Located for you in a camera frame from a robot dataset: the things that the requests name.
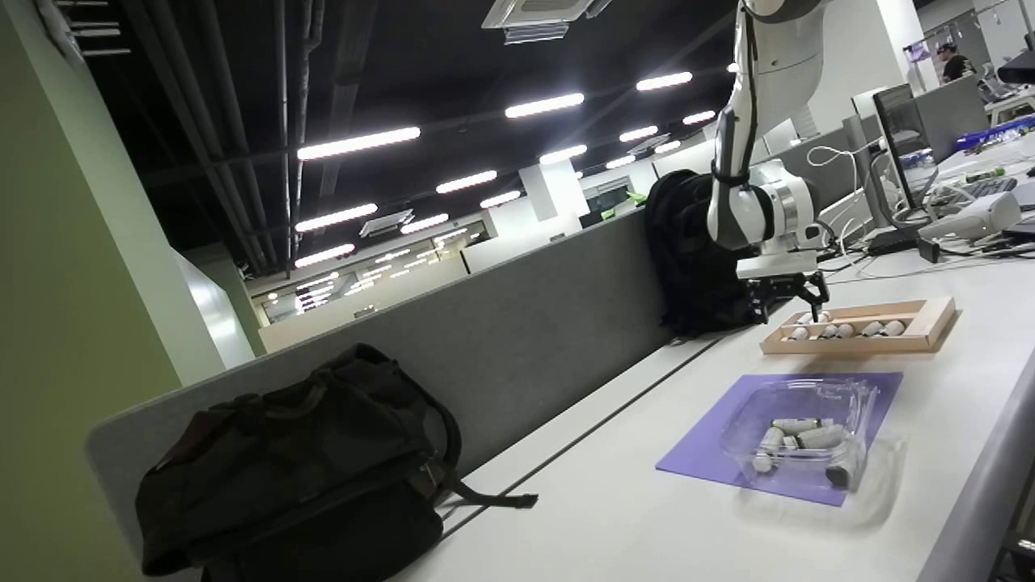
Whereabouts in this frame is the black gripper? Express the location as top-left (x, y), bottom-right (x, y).
top-left (734, 249), bottom-right (830, 323)

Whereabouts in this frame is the wooden tray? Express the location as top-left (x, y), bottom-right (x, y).
top-left (756, 293), bottom-right (960, 358)

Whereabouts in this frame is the black backpack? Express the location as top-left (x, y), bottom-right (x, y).
top-left (642, 168), bottom-right (771, 338)
top-left (134, 341), bottom-right (541, 582)

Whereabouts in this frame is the purple mat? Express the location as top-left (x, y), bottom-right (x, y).
top-left (652, 369), bottom-right (907, 509)

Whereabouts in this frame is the clear plastic container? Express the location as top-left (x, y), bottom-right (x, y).
top-left (734, 376), bottom-right (907, 534)

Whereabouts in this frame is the computer monitor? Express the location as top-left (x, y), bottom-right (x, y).
top-left (870, 80), bottom-right (930, 216)

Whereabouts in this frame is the white desk device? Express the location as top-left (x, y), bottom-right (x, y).
top-left (919, 186), bottom-right (1024, 245)

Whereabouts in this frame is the ceiling tube light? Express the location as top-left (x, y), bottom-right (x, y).
top-left (292, 199), bottom-right (383, 237)
top-left (501, 90), bottom-right (589, 121)
top-left (633, 66), bottom-right (700, 95)
top-left (433, 168), bottom-right (501, 197)
top-left (293, 121), bottom-right (426, 164)

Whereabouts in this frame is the person in background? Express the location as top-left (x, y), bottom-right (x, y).
top-left (935, 38), bottom-right (971, 87)

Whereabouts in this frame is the grey desk partition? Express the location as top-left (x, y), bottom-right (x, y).
top-left (84, 211), bottom-right (678, 545)

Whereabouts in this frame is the ceiling air conditioner unit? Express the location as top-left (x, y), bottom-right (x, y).
top-left (479, 0), bottom-right (616, 47)

